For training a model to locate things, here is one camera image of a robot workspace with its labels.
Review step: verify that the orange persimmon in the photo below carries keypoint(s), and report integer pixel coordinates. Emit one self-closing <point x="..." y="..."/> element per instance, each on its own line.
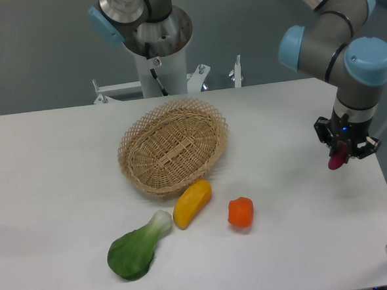
<point x="241" y="212"/>

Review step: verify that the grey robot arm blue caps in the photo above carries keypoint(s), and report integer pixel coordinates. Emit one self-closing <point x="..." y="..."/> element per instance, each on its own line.
<point x="356" y="67"/>

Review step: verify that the green bok choy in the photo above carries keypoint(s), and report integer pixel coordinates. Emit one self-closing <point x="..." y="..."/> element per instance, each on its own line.
<point x="131" y="255"/>

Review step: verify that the woven wicker basket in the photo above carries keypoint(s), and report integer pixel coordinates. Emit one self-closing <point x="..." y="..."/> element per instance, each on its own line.
<point x="173" y="145"/>

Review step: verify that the yellow mango half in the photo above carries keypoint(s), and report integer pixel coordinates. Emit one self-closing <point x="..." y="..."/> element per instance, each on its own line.
<point x="191" y="202"/>

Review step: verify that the white clamp bracket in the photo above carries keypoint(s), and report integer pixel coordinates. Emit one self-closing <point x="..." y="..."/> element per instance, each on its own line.
<point x="236" y="76"/>

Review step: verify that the white robot pedestal with base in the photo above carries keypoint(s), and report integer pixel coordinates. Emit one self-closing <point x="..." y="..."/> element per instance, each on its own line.
<point x="157" y="34"/>

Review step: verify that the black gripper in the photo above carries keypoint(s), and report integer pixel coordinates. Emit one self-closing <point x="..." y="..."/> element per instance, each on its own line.
<point x="352" y="127"/>

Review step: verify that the purple sweet potato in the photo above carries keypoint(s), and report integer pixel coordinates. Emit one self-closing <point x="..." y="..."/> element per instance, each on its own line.
<point x="339" y="156"/>

